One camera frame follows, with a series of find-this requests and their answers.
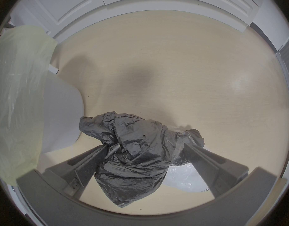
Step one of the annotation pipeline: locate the yellow plastic bag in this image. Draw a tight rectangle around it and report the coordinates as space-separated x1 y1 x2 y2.
0 25 58 187

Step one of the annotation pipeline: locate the white trash bin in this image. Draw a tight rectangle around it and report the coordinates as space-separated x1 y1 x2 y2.
41 72 85 154

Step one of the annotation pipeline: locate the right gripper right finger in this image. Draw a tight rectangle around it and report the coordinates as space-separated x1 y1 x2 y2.
183 143 249 194

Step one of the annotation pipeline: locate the clear printed wrapper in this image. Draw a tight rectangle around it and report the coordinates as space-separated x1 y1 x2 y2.
159 126 214 193

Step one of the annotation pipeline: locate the black plastic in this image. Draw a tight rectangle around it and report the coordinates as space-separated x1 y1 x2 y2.
79 112 205 208

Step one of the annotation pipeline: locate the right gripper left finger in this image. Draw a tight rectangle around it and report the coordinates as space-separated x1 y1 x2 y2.
44 145 109 195

